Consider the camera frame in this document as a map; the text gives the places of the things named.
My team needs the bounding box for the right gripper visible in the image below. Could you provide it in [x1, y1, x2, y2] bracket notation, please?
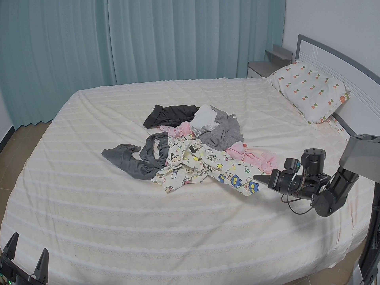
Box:
[267, 169, 305, 198]

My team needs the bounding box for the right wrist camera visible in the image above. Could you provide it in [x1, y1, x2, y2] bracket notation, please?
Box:
[283, 158, 301, 172]

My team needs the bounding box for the white printed pillow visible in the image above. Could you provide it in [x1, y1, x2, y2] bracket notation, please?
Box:
[266, 59, 352, 125]

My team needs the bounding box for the pink garment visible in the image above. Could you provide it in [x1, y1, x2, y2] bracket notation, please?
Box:
[160, 122, 278, 171]

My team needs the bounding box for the dark grey garment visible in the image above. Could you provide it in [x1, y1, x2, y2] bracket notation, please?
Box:
[102, 132, 170, 180]

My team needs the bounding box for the white printed pyjama top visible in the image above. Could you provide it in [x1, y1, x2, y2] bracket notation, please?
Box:
[151, 135, 262, 197]

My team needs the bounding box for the bed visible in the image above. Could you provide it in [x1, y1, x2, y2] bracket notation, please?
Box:
[0, 34, 380, 285]

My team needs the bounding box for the black garment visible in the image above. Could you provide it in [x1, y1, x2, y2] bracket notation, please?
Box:
[143, 105, 200, 129]

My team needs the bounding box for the black cable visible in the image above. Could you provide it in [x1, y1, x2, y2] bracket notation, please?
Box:
[281, 193, 315, 216]

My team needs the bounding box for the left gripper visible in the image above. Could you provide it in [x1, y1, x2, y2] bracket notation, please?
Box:
[0, 232, 49, 285]

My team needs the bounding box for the grey bedside table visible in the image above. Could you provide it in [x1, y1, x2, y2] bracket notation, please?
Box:
[247, 44, 293, 79]

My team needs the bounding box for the white garment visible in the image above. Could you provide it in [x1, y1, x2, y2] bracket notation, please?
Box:
[191, 106, 219, 136]

